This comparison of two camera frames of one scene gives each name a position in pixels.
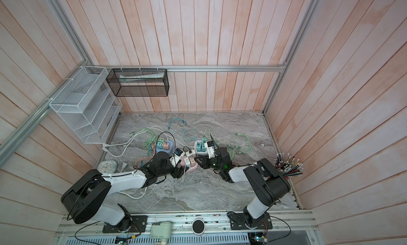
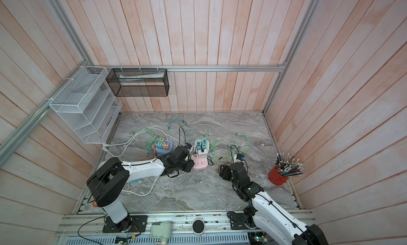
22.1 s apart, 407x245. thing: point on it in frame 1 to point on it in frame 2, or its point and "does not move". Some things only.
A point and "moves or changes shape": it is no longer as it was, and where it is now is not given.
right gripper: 205,160 to 225,171
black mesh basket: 139,82 does not move
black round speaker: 198,227 does not move
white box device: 162,230 does not move
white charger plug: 189,154 moves or changes shape
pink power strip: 194,165 moves or changes shape
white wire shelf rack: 88,110 does not move
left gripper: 178,172 to 189,164
